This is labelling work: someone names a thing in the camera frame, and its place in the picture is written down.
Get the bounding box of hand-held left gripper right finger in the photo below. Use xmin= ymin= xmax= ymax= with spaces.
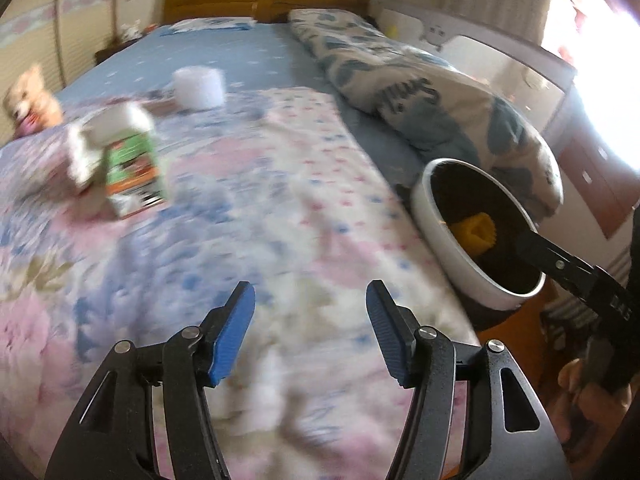
xmin=365 ymin=279 xmax=572 ymax=480

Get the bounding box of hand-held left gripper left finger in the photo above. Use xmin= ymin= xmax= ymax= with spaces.
xmin=45 ymin=281 xmax=257 ymax=480

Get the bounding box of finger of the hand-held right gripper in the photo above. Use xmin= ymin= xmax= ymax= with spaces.
xmin=514 ymin=231 xmax=602 ymax=302

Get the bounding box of orange foam fruit net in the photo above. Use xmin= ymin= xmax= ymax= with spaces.
xmin=449 ymin=213 xmax=497 ymax=257

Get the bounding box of white trash bin black liner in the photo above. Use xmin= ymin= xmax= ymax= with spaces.
xmin=410 ymin=158 xmax=547 ymax=312

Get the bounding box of green white drink carton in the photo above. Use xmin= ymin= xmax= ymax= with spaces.
xmin=66 ymin=101 xmax=169 ymax=220

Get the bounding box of white foam fruit net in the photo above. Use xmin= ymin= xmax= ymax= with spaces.
xmin=172 ymin=65 xmax=227 ymax=111

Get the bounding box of person's right hand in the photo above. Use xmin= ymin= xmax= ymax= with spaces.
xmin=557 ymin=359 xmax=632 ymax=412

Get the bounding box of brown wooden cabinet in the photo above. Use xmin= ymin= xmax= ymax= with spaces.
xmin=550 ymin=110 xmax=640 ymax=241

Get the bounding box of floral pink blanket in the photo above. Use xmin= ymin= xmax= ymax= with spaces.
xmin=0 ymin=85 xmax=481 ymax=480

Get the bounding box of blue white patterned quilt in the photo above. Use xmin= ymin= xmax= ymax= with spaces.
xmin=287 ymin=7 xmax=565 ymax=217

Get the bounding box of grey dotted curtain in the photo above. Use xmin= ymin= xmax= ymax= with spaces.
xmin=444 ymin=0 xmax=567 ymax=47

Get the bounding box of blue bed sheet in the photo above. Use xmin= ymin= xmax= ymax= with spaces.
xmin=50 ymin=22 xmax=426 ymax=196

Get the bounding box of dark wooden nightstand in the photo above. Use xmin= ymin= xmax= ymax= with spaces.
xmin=95 ymin=39 xmax=137 ymax=64

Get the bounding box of beige teddy bear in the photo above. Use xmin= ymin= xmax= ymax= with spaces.
xmin=2 ymin=64 xmax=64 ymax=137

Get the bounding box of blue white pillow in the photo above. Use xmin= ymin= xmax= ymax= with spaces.
xmin=169 ymin=17 xmax=257 ymax=34

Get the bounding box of cream sliding door wardrobe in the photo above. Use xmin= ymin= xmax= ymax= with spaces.
xmin=0 ymin=0 xmax=123 ymax=147

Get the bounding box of grey bed guard rail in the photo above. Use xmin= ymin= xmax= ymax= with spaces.
xmin=374 ymin=0 xmax=577 ymax=161

